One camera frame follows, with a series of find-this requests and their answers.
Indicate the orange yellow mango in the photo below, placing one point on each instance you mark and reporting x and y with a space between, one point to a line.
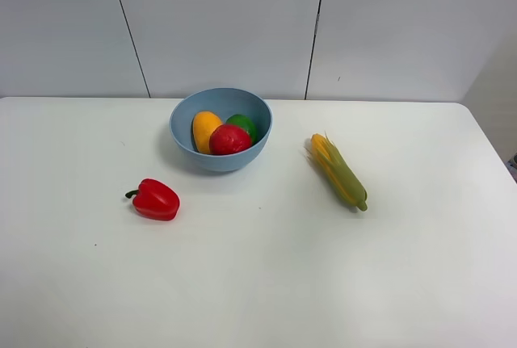
203 126

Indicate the red yellow pomegranate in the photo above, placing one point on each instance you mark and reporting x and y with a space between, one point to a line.
229 139

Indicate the plastic items on floor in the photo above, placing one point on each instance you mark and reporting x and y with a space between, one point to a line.
512 165

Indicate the red bell pepper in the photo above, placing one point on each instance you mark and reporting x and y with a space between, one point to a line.
154 200

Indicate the green lime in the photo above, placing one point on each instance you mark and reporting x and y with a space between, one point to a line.
245 123

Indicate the corn cob with husk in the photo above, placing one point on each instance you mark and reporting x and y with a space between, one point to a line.
326 157

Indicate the light blue bowl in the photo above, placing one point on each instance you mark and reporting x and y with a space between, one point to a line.
224 102

